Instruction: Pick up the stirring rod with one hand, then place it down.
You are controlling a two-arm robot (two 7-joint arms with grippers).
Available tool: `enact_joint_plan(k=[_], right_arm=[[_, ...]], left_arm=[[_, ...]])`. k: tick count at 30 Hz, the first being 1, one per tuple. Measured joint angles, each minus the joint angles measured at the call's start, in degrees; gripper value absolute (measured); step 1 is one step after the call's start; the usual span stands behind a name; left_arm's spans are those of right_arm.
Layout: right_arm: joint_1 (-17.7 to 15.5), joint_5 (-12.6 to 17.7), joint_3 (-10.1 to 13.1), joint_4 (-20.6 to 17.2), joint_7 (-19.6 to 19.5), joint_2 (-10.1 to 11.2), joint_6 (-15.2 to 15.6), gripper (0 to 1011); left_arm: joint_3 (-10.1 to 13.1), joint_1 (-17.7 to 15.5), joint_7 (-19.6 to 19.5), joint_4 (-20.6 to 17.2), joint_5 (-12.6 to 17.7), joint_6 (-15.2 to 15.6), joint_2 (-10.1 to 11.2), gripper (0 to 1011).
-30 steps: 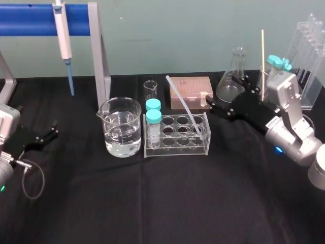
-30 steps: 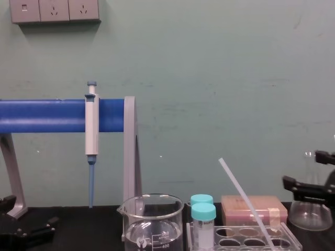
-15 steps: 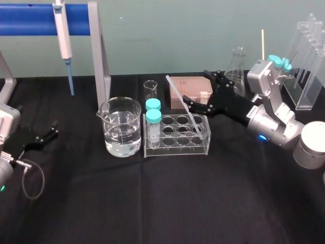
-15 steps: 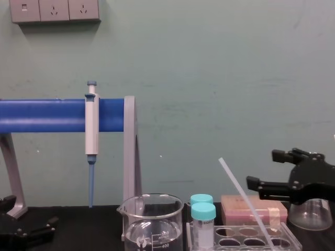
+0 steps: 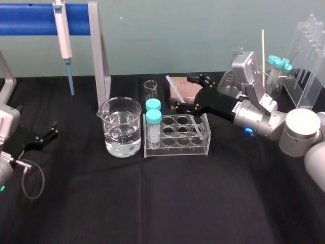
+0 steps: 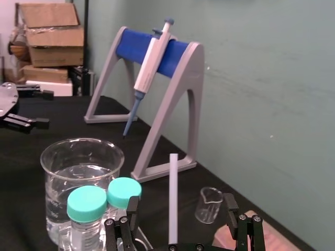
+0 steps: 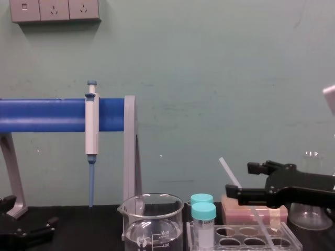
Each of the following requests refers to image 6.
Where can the brown round wrapped object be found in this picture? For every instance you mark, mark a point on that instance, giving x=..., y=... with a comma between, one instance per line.
x=18, y=43

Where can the open brown cardboard box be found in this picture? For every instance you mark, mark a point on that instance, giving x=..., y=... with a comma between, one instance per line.
x=49, y=14

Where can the grey pipette stand, blue bar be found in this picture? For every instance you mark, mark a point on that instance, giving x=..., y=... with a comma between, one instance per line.
x=188, y=104

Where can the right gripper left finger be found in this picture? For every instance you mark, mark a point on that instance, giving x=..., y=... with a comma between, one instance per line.
x=121, y=235

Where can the taped brown cardboard box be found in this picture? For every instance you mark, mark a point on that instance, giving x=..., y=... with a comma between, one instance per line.
x=56, y=47

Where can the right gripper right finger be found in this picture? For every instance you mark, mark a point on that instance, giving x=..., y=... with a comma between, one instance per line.
x=247, y=232

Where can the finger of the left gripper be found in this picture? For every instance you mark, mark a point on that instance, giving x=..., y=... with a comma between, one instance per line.
x=23, y=120
x=31, y=90

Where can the white stirring rod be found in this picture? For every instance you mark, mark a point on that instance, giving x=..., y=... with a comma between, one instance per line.
x=173, y=198

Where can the clear bottle with teal cap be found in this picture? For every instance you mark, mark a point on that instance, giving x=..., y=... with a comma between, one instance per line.
x=85, y=201
x=123, y=189

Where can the white and blue pipette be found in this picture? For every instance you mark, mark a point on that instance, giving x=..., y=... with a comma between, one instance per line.
x=147, y=70

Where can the black metal frame post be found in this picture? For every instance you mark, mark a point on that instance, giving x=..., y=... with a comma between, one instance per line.
x=86, y=47

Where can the small empty glass beaker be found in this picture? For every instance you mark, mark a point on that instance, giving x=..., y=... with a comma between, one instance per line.
x=208, y=206

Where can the black table cloth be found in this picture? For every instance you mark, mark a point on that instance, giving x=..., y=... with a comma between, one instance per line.
x=68, y=125

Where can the large glass beaker with water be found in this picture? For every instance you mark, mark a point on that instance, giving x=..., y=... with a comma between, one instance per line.
x=78, y=162

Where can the white box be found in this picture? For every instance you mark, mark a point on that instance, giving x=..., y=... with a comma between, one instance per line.
x=56, y=87

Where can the flat brown cardboard box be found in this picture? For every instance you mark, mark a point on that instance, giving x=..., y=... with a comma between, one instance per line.
x=44, y=74

